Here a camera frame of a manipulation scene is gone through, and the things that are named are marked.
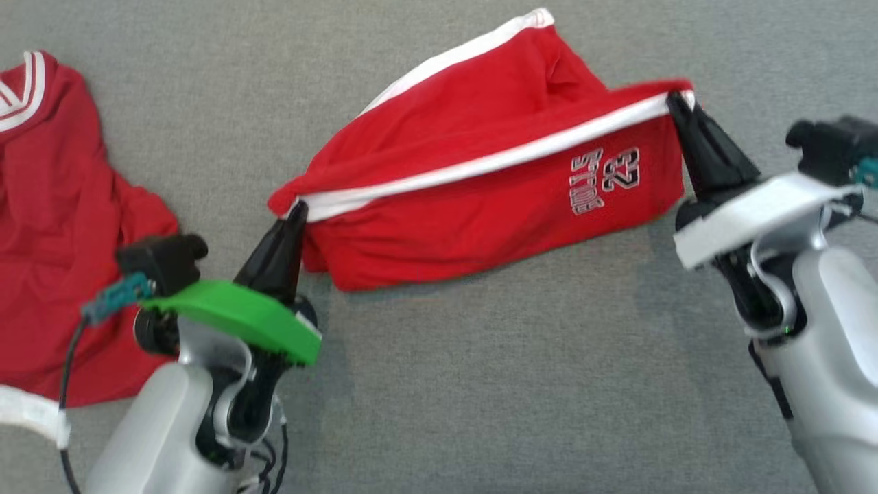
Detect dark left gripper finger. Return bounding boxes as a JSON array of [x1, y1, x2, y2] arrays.
[[274, 206, 309, 306], [233, 203, 301, 298]]

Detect thin black left gripper cables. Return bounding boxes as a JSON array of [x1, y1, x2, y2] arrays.
[[237, 405, 290, 494]]

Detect red shorts with white stripe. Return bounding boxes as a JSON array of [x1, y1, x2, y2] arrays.
[[268, 8, 696, 292]]

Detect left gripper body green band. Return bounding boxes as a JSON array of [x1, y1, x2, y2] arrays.
[[139, 278, 323, 448]]

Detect red basketball jersey white trim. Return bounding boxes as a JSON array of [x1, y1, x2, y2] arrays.
[[0, 49, 181, 450]]

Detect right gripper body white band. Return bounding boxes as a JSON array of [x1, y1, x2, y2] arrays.
[[672, 170, 866, 338]]

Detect black left camera cable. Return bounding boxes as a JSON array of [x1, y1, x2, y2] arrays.
[[58, 312, 93, 494]]

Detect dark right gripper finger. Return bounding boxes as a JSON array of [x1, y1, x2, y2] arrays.
[[677, 92, 762, 191], [665, 92, 722, 202]]

